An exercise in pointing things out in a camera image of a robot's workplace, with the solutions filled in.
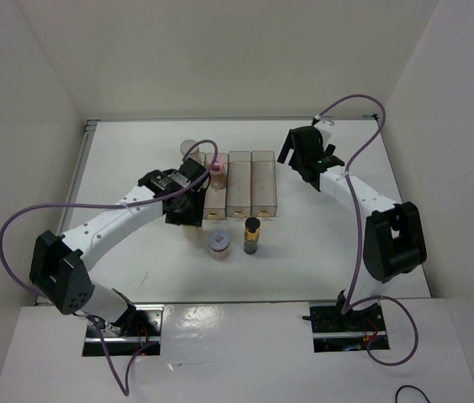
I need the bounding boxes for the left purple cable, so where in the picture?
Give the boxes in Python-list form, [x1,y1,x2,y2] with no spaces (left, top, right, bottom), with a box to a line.
[0,140,220,398]

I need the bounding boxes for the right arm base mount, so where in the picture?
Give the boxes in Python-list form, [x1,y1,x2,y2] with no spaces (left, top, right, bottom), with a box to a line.
[302,303,390,353]

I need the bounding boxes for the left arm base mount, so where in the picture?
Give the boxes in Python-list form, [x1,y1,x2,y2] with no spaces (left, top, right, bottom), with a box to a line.
[82,304,164,357]

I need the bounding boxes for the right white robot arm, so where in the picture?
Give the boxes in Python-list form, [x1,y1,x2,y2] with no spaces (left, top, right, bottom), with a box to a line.
[277,125,427,330]

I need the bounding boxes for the tall silver-lid blue-label spice jar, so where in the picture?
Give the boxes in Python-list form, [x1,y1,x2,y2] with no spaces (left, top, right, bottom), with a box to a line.
[180,139,203,165]

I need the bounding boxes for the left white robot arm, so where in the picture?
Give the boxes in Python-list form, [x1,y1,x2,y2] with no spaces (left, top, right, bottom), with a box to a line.
[29,158,208,336]

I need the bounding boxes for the yellow-lid spice jar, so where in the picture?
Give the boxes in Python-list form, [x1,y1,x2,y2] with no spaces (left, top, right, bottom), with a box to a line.
[182,225,204,248]

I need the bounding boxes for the pink-lid spice jar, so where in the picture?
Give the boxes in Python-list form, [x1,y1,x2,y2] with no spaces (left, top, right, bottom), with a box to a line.
[209,159,227,190]

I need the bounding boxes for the white-lid red-label spice jar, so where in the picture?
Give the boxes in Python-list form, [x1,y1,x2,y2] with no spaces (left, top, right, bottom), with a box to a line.
[208,228,231,260]

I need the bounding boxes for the clear bin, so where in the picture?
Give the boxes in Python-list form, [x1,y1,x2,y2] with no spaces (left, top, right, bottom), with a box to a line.
[251,150,277,217]
[226,151,251,218]
[203,153,228,220]
[189,151,210,220]

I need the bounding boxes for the black-cap gold-band pepper bottle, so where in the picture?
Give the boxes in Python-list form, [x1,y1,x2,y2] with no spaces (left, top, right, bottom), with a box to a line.
[244,217,261,254]

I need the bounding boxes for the purple cable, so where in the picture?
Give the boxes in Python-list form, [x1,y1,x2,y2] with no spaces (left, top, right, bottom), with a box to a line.
[319,94,420,367]
[0,140,220,398]

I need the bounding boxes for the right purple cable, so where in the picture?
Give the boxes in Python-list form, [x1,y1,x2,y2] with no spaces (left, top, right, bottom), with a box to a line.
[319,94,420,367]

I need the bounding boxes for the black cable on floor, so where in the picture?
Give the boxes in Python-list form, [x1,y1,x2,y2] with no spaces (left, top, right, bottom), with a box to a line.
[395,385,431,403]

